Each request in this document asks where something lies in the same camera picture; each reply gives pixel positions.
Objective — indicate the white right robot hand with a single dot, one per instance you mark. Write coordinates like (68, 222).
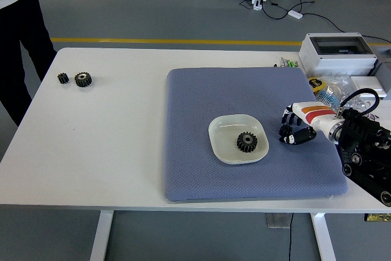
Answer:
(314, 114)

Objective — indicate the small black gear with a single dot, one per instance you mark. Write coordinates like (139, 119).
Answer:
(284, 129)
(63, 78)

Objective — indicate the large black gear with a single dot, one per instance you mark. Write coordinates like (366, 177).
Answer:
(83, 80)
(247, 142)

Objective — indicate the grey metal box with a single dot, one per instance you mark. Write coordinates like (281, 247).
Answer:
(384, 74)

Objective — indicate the bag of blue resistors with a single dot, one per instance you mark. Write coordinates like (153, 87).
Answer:
(328, 96)

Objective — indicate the yellow black tape measure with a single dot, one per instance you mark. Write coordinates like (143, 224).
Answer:
(316, 83)

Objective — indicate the clear bag of screws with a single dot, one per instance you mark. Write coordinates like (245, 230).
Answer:
(342, 86)

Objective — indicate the black digital meter module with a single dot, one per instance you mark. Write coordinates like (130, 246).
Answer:
(345, 157)

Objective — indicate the green small terminal connector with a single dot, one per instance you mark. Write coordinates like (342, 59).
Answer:
(294, 64)

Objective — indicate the grey small terminal connector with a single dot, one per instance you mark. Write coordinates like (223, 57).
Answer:
(284, 62)

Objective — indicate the person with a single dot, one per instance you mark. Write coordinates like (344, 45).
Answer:
(15, 44)

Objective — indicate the white square dish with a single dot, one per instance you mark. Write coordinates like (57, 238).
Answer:
(223, 138)

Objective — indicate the white floor adapter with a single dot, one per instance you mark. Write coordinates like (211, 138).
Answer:
(295, 14)

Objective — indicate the blue-grey textured mat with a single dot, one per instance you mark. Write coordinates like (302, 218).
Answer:
(214, 96)

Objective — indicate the white table leg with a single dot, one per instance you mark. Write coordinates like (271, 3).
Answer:
(100, 236)
(323, 236)

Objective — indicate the white power strip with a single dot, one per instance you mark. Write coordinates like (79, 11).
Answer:
(259, 2)

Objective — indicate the grey electrical enclosure box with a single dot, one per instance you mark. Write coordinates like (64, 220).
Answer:
(336, 59)

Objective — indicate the white flat switch box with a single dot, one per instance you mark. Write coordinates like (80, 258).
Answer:
(368, 85)

